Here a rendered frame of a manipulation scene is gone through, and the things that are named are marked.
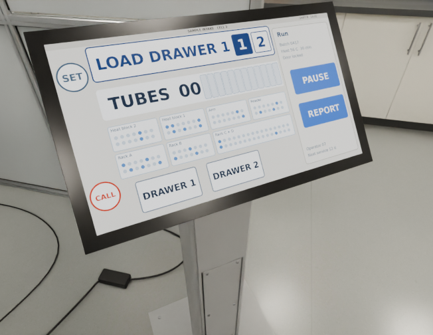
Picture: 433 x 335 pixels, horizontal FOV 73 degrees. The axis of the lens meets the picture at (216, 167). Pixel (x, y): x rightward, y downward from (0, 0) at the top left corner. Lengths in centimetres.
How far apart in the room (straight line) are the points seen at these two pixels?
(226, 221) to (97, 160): 34
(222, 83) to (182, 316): 109
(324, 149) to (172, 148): 27
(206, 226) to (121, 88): 35
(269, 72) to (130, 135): 26
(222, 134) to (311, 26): 27
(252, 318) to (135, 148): 108
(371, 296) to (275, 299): 44
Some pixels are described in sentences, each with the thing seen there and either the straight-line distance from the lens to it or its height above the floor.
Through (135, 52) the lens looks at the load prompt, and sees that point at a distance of 48.
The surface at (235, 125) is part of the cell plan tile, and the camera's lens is 48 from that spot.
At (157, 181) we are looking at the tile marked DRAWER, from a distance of 44.
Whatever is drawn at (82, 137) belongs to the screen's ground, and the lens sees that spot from 45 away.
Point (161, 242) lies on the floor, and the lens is 165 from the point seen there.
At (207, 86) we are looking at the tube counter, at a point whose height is 111.
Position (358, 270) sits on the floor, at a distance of 168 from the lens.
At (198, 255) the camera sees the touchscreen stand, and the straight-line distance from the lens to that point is 73.
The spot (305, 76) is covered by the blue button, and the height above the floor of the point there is 110.
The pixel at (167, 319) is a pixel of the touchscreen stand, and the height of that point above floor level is 4.
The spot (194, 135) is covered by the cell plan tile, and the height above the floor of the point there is 106.
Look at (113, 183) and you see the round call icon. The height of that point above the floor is 103.
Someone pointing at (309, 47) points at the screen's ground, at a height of 114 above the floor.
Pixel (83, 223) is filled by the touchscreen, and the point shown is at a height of 99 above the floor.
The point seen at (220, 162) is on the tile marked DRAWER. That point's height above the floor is 102.
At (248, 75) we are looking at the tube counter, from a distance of 51.
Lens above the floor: 131
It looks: 39 degrees down
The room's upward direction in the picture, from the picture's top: straight up
